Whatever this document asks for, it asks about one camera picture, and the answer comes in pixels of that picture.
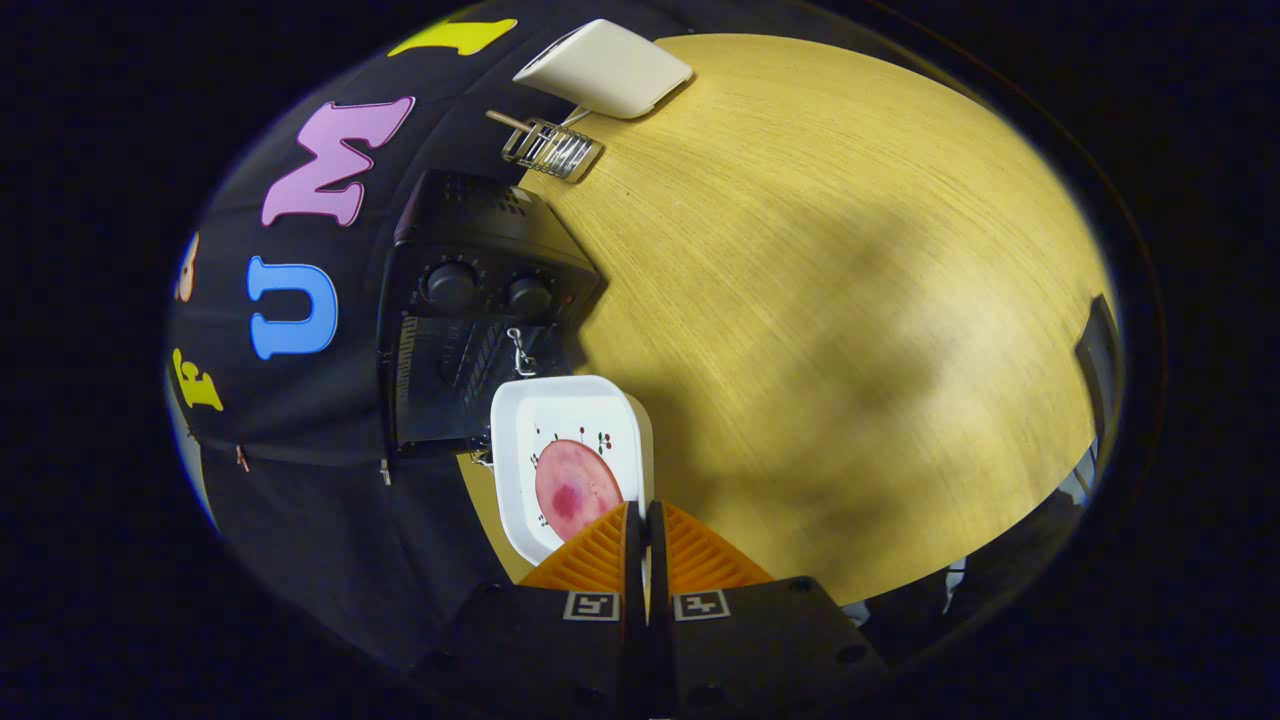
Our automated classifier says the metal wire holder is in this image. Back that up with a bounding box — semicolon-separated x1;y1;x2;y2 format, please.
500;117;604;183

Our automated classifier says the black toaster oven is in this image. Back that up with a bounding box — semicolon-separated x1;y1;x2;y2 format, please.
378;168;606;461

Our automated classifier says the white pop-up toaster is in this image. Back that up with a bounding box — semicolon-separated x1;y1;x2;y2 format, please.
513;18;694;121

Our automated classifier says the white square plate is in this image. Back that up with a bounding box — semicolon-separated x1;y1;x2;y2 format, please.
490;375;656;566

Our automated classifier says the black backdrop cloth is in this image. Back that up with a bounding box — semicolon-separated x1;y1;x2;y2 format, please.
165;5;691;671

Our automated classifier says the pink ham slice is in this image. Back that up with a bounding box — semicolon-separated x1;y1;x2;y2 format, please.
535;440;624;541

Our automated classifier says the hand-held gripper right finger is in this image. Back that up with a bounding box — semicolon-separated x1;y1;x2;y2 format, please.
646;500;891;720

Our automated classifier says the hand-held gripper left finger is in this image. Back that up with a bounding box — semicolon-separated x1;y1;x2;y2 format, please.
415;500;647;720

